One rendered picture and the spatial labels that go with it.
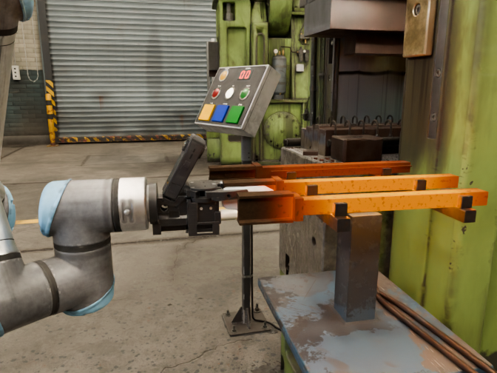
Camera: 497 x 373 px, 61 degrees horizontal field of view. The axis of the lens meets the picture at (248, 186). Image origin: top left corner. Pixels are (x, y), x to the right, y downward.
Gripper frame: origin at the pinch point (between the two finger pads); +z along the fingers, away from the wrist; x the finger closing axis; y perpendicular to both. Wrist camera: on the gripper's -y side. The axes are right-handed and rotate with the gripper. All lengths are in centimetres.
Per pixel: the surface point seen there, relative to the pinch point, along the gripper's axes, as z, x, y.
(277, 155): 136, -533, 80
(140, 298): -37, -146, 94
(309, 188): 7.1, 3.1, -0.1
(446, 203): 26.3, 13.3, 0.7
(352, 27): 35, -47, -33
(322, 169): 14.0, -9.9, -0.7
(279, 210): -0.5, 12.7, 0.7
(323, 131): 28, -49, -5
